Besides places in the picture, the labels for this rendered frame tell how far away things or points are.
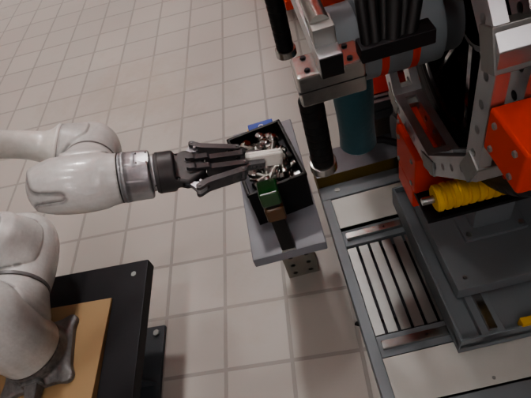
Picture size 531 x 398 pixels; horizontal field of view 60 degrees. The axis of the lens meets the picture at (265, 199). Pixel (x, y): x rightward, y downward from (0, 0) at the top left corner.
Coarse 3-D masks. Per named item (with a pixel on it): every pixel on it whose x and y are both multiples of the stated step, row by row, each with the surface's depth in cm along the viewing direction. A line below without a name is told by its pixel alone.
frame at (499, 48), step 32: (480, 0) 52; (512, 0) 53; (480, 32) 53; (512, 32) 50; (480, 64) 55; (512, 64) 52; (416, 96) 99; (480, 96) 58; (512, 96) 59; (416, 128) 93; (480, 128) 61; (448, 160) 77; (480, 160) 64
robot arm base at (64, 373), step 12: (60, 324) 118; (72, 324) 118; (60, 336) 112; (72, 336) 116; (60, 348) 111; (72, 348) 114; (60, 360) 110; (72, 360) 112; (48, 372) 108; (60, 372) 109; (72, 372) 109; (12, 384) 110; (24, 384) 107; (36, 384) 107; (48, 384) 109; (0, 396) 109; (12, 396) 109; (24, 396) 106; (36, 396) 106
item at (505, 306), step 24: (408, 216) 136; (432, 264) 125; (432, 288) 123; (504, 288) 116; (528, 288) 115; (456, 312) 116; (480, 312) 111; (504, 312) 113; (528, 312) 112; (456, 336) 112; (480, 336) 109; (504, 336) 111
